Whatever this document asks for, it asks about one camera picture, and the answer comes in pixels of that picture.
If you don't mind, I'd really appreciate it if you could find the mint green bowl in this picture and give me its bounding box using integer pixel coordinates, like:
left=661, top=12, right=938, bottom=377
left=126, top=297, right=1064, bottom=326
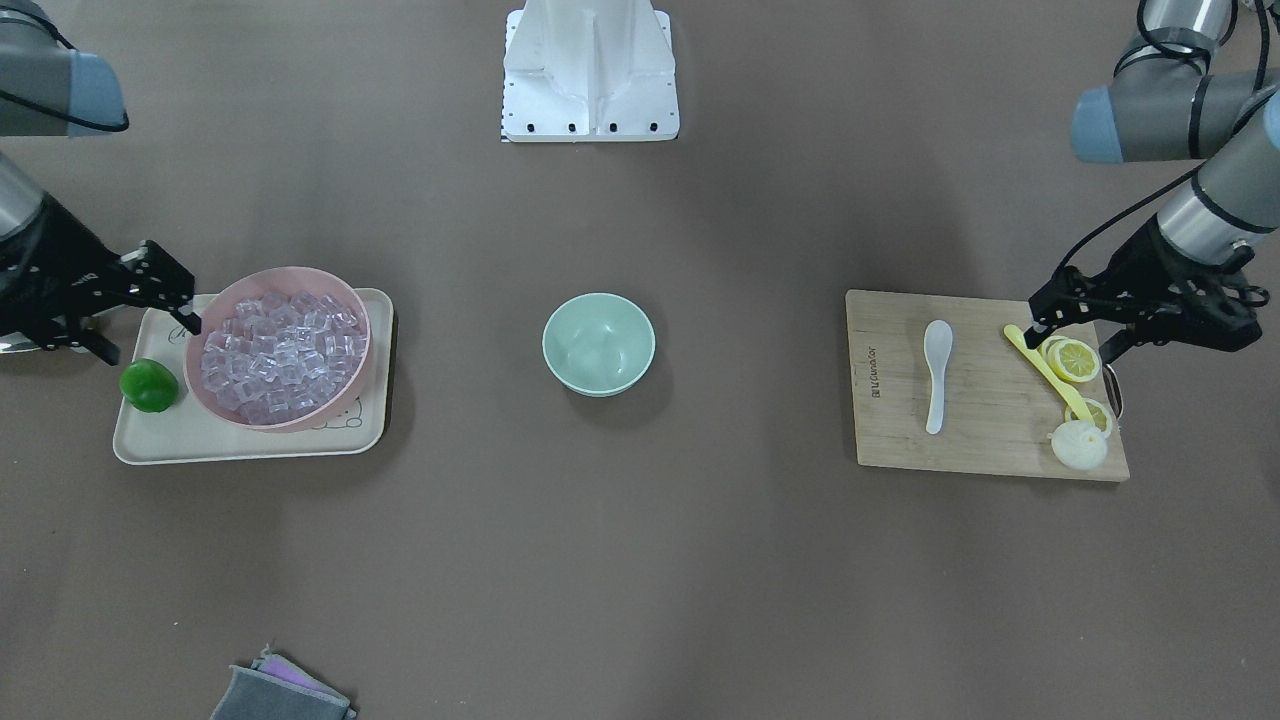
left=541, top=292, right=657, bottom=398

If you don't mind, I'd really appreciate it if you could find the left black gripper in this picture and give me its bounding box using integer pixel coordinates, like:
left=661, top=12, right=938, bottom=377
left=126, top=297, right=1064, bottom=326
left=1027, top=220, right=1268, bottom=365

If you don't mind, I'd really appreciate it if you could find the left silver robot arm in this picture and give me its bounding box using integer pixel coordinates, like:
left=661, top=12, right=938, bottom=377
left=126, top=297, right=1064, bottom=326
left=1024, top=1, right=1279, bottom=363

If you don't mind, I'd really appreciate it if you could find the black camera cable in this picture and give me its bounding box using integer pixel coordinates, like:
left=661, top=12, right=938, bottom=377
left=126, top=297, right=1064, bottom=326
left=1050, top=170, right=1201, bottom=281

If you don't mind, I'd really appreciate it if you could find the grey folded cloth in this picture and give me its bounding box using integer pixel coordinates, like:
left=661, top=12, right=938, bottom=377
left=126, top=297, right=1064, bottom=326
left=210, top=648, right=358, bottom=719

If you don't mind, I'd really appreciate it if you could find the pink bowl of ice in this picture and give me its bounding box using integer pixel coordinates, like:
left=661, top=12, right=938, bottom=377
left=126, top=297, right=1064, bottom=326
left=183, top=266, right=376, bottom=433

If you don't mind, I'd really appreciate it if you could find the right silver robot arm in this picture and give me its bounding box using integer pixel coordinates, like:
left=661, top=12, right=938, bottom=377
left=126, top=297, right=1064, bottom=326
left=1, top=1, right=202, bottom=365

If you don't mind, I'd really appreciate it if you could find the white ceramic spoon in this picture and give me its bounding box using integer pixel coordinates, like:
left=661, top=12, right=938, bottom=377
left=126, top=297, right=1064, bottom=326
left=923, top=319, right=954, bottom=436

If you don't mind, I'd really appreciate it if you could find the lemon slice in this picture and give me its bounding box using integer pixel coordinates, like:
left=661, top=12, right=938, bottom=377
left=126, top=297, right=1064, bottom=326
left=1064, top=398, right=1116, bottom=438
left=1039, top=336, right=1102, bottom=384

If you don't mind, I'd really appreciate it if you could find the green lime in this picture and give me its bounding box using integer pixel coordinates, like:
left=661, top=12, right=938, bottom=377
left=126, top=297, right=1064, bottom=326
left=118, top=357, right=180, bottom=413

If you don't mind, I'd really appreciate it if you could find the cream plastic tray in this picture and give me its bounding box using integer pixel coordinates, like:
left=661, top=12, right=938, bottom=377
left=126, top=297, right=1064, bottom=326
left=111, top=288, right=396, bottom=465

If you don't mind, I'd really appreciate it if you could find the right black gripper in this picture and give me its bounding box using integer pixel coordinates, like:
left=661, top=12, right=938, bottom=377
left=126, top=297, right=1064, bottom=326
left=1, top=196, right=204, bottom=366

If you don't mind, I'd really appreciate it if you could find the white onion half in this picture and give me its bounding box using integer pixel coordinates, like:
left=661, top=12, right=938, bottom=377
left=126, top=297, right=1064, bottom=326
left=1048, top=420, right=1108, bottom=471

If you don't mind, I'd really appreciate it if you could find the bamboo cutting board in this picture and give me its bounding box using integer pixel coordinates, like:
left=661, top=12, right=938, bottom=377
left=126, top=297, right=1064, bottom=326
left=845, top=290, right=1130, bottom=483

